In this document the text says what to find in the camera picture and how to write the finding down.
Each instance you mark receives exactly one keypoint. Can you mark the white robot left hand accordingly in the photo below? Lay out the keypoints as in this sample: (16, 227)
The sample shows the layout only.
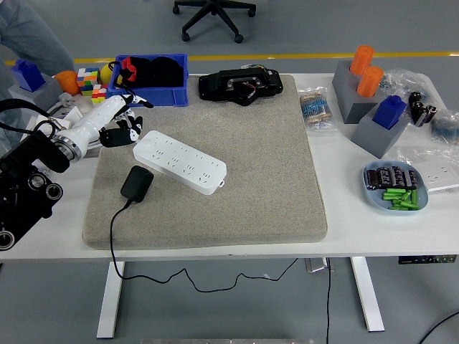
(97, 118)

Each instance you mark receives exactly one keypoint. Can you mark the black plug adapter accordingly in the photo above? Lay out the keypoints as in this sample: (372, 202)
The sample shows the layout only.
(136, 182)

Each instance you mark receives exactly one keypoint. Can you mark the white power strip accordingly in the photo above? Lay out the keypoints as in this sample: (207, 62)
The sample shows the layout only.
(186, 165)

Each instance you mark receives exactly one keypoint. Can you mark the white three-pin plug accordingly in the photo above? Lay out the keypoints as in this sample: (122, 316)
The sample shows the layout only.
(66, 99)

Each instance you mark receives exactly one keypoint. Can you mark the white square panel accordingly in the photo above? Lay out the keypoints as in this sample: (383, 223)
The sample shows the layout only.
(73, 114)

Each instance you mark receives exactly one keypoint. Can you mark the multicoloured puzzle cube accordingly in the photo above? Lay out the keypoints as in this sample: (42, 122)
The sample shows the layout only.
(87, 81)
(100, 94)

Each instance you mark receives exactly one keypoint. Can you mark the yellow ball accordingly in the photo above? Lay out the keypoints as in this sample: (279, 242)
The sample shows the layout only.
(106, 73)

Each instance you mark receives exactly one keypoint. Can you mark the orange plastic cup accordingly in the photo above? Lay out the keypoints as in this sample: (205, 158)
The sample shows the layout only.
(67, 82)

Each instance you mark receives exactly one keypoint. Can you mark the blue plastic bin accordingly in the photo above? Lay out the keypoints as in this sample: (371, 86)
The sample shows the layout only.
(150, 96)

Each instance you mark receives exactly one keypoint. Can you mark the black pouch with red toggle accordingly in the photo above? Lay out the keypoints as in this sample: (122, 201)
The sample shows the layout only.
(143, 75)

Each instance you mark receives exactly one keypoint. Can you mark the blue plastic block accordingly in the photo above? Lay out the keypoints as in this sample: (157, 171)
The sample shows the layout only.
(389, 113)
(27, 77)

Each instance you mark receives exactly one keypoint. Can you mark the black round cloth pouch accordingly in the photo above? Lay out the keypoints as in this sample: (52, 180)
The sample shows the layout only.
(168, 71)

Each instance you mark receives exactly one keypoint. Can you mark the person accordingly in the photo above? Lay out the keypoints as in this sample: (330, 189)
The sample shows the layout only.
(28, 32)

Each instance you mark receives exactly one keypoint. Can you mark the black electronic device housing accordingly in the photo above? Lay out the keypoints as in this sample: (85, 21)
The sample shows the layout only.
(215, 86)

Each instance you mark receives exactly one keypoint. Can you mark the grey-brown mat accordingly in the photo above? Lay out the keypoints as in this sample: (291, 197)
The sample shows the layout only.
(251, 197)

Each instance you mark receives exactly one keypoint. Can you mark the white table leg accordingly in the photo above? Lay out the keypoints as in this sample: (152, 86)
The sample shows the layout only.
(366, 294)
(111, 297)

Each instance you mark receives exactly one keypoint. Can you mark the clear bag of taped resistors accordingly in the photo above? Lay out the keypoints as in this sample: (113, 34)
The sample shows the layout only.
(317, 111)

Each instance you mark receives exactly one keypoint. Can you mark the grey two-hole block holder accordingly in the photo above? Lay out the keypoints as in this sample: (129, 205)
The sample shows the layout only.
(353, 104)

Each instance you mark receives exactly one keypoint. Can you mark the orange plastic cylinder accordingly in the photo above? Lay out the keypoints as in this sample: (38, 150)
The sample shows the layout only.
(369, 82)
(362, 59)

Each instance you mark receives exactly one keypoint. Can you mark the black cylindrical capacitor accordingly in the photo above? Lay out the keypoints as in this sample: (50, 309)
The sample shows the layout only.
(397, 176)
(383, 177)
(371, 179)
(410, 180)

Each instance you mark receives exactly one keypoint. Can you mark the light blue plate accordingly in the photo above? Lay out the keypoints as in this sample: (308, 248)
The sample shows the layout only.
(374, 200)

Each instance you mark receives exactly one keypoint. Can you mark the green battery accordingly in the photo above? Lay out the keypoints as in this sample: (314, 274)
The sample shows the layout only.
(403, 207)
(406, 195)
(401, 203)
(393, 192)
(414, 197)
(391, 196)

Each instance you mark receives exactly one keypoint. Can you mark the clear bag of blue resistors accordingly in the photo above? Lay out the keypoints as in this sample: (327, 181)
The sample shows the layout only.
(401, 77)
(446, 127)

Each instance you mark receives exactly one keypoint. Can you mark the clear plastic bag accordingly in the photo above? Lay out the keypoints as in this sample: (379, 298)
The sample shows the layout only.
(412, 154)

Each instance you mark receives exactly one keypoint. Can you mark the clear bag of black capacitors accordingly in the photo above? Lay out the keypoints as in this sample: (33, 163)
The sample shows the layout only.
(417, 107)

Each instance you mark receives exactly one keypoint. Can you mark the black table control panel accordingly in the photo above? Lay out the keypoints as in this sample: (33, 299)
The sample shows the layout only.
(426, 259)

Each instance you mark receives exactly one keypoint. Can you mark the silver metal bracket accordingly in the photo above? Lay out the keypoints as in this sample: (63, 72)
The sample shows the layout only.
(315, 266)

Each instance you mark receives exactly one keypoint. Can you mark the white wall socket plate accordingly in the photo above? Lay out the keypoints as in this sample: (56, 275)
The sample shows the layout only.
(439, 175)

